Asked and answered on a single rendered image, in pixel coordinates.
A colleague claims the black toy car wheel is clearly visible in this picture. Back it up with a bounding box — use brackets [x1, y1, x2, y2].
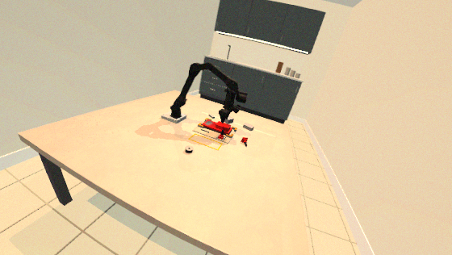
[185, 146, 193, 154]

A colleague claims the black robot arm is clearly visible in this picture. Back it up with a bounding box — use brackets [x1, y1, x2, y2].
[169, 62, 248, 119]

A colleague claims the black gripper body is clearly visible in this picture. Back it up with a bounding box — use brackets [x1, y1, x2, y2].
[218, 99, 234, 116]

